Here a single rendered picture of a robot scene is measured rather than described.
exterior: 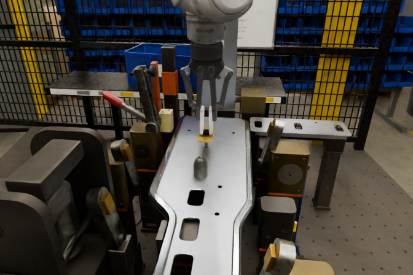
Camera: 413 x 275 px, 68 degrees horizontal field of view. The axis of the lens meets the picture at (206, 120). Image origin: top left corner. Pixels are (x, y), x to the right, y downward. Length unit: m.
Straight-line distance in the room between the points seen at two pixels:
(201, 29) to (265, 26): 0.61
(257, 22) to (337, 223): 0.77
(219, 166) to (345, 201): 0.59
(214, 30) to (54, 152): 0.40
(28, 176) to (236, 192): 0.40
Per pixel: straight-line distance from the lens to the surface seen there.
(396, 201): 1.29
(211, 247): 0.56
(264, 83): 1.22
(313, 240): 1.03
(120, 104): 0.81
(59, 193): 0.46
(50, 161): 0.47
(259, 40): 1.27
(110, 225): 0.56
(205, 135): 0.79
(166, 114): 0.86
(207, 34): 0.68
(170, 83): 1.07
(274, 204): 0.67
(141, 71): 0.75
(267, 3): 1.25
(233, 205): 0.64
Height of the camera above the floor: 1.42
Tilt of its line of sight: 26 degrees down
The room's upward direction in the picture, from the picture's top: straight up
